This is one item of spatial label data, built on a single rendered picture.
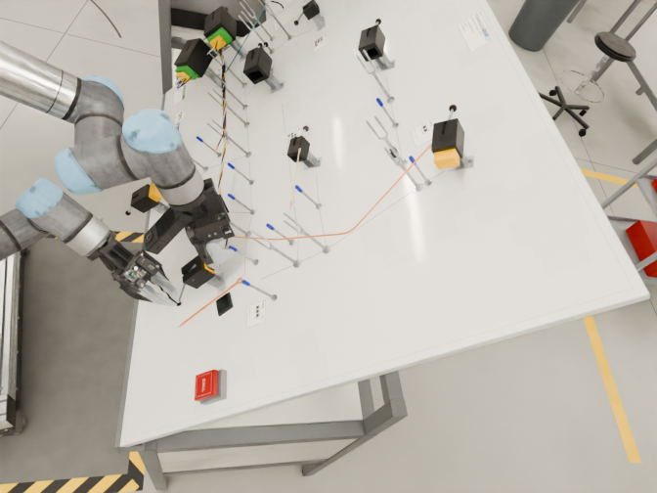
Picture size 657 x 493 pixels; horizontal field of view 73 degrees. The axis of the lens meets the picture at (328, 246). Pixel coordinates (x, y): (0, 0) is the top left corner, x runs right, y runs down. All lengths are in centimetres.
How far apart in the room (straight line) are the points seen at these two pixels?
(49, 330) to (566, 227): 199
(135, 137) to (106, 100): 15
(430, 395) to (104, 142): 191
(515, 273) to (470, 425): 172
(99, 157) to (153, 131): 10
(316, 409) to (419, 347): 59
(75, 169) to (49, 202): 18
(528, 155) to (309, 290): 45
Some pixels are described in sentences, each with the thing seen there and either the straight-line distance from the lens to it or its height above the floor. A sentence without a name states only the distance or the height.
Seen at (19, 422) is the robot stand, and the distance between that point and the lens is 207.
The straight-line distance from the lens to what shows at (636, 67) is 507.
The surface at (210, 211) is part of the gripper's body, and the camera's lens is 85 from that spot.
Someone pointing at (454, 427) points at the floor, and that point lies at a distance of 235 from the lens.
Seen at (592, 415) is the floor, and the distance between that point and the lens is 285.
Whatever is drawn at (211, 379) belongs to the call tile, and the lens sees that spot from 92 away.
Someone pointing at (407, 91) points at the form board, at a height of 146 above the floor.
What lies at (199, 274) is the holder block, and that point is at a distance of 98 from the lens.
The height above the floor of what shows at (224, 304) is 110.
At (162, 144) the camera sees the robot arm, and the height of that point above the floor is 148.
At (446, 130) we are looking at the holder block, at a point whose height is 156.
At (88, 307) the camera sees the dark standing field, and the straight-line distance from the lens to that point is 226.
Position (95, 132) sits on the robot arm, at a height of 144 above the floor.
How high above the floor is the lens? 199
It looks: 53 degrees down
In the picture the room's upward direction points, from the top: 25 degrees clockwise
